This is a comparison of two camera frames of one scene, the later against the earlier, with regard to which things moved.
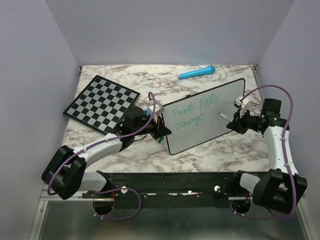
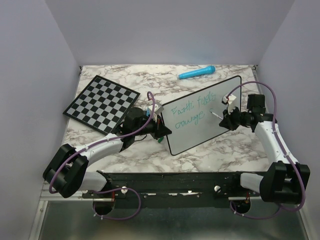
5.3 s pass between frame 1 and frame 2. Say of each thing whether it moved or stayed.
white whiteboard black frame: stayed
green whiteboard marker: moved
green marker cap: stayed
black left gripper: stayed
